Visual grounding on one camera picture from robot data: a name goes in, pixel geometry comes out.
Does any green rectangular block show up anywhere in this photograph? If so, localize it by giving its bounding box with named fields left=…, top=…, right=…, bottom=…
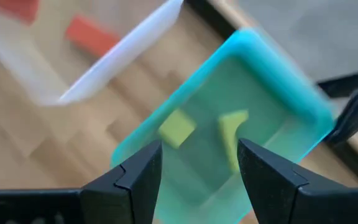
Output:
left=218, top=109, right=250, bottom=174

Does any clear plastic bin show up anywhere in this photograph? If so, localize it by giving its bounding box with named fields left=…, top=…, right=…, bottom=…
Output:
left=0, top=0, right=185, bottom=106

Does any teal plastic bin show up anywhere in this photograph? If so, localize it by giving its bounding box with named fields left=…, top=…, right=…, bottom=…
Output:
left=110, top=27, right=335, bottom=224

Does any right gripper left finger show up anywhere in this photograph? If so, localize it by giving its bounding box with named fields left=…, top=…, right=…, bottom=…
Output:
left=81, top=139, right=163, bottom=224

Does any small green cube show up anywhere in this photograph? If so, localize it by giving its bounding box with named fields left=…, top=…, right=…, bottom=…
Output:
left=158, top=108, right=197, bottom=149

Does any orange rectangular block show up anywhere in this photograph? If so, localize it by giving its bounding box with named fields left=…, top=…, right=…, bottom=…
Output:
left=0, top=0, right=40, bottom=26
left=65, top=14, right=121, bottom=58

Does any black clamp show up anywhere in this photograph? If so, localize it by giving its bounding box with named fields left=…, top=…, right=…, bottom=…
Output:
left=317, top=70, right=358, bottom=146

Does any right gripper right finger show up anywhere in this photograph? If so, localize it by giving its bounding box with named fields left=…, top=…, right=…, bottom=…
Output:
left=237, top=139, right=358, bottom=224

